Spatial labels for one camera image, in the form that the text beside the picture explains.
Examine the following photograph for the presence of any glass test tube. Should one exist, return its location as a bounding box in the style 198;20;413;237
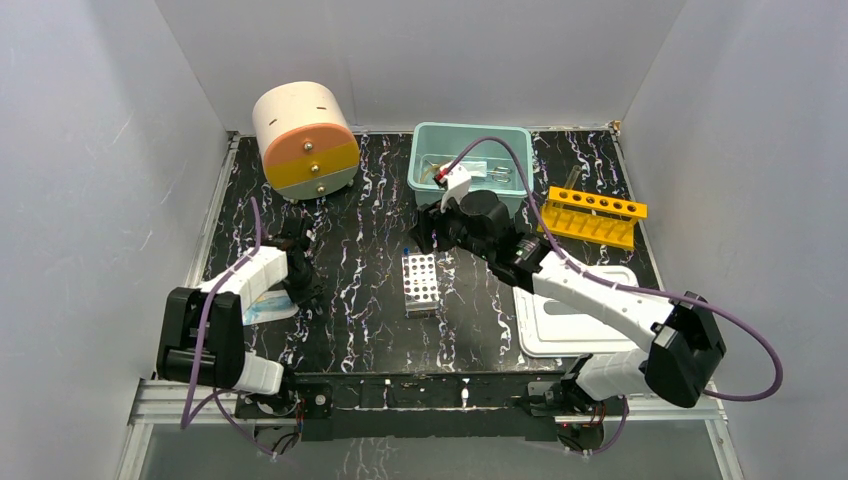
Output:
563;165;582;190

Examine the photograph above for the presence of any white bin lid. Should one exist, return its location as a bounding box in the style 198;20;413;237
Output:
513;287;636;358

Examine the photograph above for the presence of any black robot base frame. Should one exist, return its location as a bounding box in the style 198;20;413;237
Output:
236;371;623;447

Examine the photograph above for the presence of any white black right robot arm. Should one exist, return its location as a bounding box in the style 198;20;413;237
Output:
409;190;726;414

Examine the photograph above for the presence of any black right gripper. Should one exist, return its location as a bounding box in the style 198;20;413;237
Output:
406;188;493;262

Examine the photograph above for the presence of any small clear plastic bag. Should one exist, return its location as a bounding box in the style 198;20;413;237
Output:
457;160;491;179

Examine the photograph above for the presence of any yellow test tube rack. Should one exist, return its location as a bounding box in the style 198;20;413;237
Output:
537;186;649;250

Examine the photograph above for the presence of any cream orange cylindrical centrifuge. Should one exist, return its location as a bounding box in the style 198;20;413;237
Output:
252;81;360;202

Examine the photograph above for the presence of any blue packaged syringe blister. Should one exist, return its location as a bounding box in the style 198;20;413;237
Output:
242;290;299;326

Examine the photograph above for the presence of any tan rubber tubing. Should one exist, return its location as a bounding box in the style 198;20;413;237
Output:
420;161;449;187

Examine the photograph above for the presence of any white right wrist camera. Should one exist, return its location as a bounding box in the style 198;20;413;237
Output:
434;163;472;213

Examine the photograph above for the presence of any clear well plate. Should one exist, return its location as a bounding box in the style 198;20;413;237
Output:
402;253;441;318

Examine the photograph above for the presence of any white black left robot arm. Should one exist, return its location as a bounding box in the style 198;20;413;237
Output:
156;218;324;416

